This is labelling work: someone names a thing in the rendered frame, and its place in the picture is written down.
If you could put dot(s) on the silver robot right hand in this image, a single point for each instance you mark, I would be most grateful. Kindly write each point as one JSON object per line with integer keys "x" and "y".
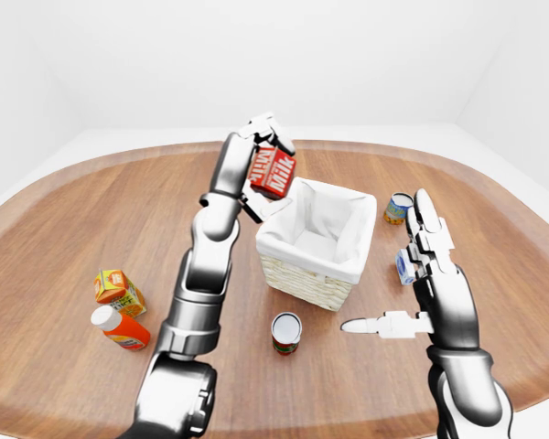
{"x": 444, "y": 292}

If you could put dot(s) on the silver robot left hand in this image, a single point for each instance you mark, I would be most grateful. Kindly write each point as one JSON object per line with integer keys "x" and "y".
{"x": 231, "y": 164}

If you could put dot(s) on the red milk carton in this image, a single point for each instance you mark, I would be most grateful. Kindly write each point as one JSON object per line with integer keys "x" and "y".
{"x": 272, "y": 173}

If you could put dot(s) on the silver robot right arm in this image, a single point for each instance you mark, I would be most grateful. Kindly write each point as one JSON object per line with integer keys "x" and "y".
{"x": 471, "y": 393}

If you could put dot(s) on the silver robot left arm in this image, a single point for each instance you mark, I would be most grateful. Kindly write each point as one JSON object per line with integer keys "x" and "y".
{"x": 201, "y": 283}

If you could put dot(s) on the white lined wicker basket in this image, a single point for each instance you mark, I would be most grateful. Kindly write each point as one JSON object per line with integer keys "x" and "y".
{"x": 318, "y": 242}

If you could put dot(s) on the blue and white small box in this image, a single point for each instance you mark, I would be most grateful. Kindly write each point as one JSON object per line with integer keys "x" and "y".
{"x": 403, "y": 267}

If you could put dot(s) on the blue and yellow tin can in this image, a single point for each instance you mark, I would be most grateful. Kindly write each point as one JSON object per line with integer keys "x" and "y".
{"x": 397, "y": 209}

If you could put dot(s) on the red tin can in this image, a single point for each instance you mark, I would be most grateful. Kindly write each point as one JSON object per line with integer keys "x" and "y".
{"x": 286, "y": 335}

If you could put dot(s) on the orange juice carton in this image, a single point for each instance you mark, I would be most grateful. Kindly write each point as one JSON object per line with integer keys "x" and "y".
{"x": 118, "y": 292}

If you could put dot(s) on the orange bottle with white cap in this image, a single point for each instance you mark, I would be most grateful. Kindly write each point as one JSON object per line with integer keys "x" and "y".
{"x": 121, "y": 329}

